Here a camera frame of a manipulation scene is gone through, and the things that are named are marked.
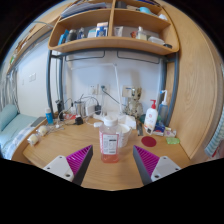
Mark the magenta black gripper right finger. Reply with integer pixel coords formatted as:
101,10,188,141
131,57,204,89
132,144,182,186

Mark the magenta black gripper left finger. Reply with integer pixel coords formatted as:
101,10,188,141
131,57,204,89
44,145,93,185

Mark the dark red round coaster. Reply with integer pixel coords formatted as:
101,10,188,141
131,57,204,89
141,136,156,147

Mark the green sponge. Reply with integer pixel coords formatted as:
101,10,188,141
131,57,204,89
166,137,180,144

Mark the white round container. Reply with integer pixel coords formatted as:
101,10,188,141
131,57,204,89
117,124,132,148

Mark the white tissue pack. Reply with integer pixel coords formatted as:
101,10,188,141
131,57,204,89
118,114,136,129

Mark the clear bottle with pink liquid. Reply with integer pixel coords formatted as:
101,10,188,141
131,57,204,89
99,115,119,163

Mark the white pump bottle red cap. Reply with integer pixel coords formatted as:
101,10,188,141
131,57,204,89
144,100,158,135

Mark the black power adapter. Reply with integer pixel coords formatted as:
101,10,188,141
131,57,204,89
75,116,83,125

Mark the white round object on desk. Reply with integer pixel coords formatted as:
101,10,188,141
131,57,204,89
38,125,49,136

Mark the white robot figurine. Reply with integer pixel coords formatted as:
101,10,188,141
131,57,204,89
126,87,143,118

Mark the blue spray bottle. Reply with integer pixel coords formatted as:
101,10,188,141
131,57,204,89
158,90,168,123

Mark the metal cup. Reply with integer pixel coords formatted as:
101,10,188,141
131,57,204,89
74,101,85,117

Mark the small blue bottle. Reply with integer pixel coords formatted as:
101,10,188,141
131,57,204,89
45,108,54,125

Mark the teal pillow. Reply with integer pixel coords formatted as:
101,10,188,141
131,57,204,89
0,104,18,131

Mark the wooden wardrobe side panel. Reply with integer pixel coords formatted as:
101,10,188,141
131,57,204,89
160,1,224,163

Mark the white cup on shelf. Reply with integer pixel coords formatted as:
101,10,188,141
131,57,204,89
114,26,123,37

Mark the blue box on shelf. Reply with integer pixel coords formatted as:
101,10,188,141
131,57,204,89
96,22,108,37

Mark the white wall socket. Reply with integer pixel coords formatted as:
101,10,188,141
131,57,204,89
88,84,99,95

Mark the metal bed frame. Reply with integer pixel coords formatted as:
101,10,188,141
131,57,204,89
46,48,180,125

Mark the wooden wall shelf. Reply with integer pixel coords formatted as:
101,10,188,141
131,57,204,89
48,0,179,56

